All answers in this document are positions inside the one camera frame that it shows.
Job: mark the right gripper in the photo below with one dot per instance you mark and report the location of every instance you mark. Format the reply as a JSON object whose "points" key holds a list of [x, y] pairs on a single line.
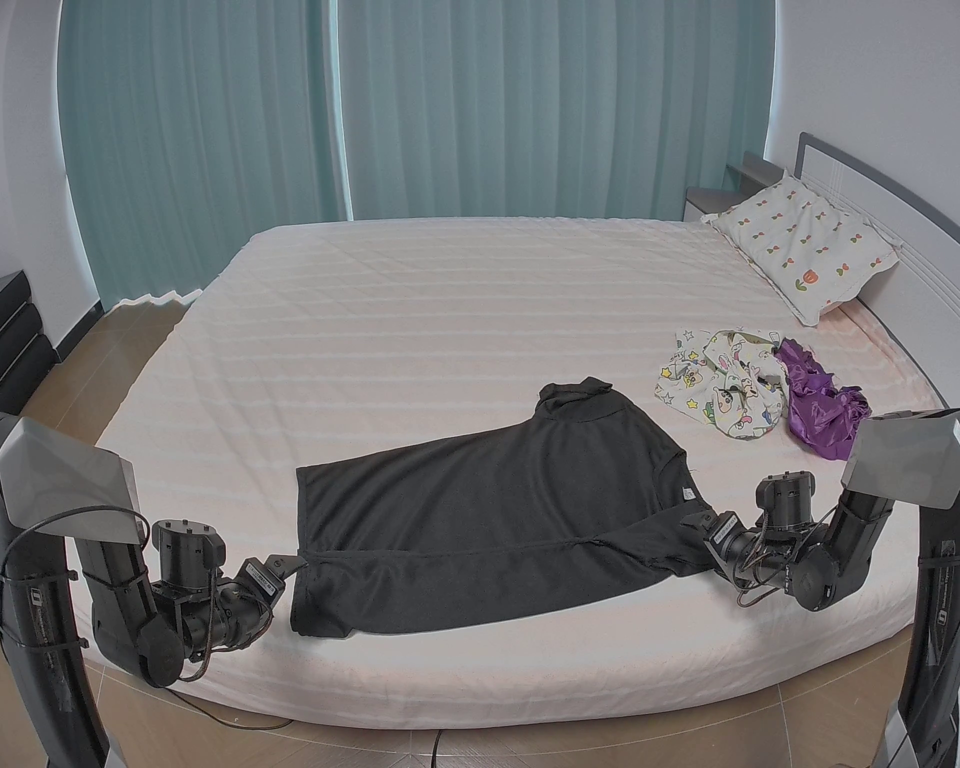
{"points": [[724, 529]]}

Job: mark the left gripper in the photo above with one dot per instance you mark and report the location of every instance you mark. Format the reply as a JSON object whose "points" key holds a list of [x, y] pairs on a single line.
{"points": [[259, 581]]}

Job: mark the black T-shirt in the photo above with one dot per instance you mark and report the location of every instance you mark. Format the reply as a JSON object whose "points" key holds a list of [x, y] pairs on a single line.
{"points": [[487, 510]]}

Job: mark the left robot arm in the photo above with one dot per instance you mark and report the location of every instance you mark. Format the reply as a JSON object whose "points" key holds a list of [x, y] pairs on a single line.
{"points": [[67, 472]]}

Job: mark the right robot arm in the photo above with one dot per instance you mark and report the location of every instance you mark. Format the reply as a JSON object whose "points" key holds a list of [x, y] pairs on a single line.
{"points": [[907, 457]]}

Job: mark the white printed garment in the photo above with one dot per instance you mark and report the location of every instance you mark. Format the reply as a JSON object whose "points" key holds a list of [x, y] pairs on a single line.
{"points": [[720, 390]]}

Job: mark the purple satin garment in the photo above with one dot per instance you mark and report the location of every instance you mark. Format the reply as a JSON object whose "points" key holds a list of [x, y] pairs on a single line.
{"points": [[817, 412]]}

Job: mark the white printed pillow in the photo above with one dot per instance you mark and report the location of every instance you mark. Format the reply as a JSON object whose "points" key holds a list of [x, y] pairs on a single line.
{"points": [[802, 240]]}

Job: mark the bed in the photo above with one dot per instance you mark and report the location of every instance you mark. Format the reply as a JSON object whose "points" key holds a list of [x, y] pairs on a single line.
{"points": [[450, 300]]}

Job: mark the grey topped bedside table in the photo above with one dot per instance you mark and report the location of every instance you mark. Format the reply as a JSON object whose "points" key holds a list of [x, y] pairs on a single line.
{"points": [[709, 201]]}

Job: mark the black chest of drawers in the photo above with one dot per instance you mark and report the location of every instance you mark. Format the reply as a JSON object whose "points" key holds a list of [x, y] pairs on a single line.
{"points": [[22, 337]]}

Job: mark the blue-green curtain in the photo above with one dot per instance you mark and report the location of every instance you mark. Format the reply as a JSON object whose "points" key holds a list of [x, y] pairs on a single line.
{"points": [[540, 112], [202, 112]]}

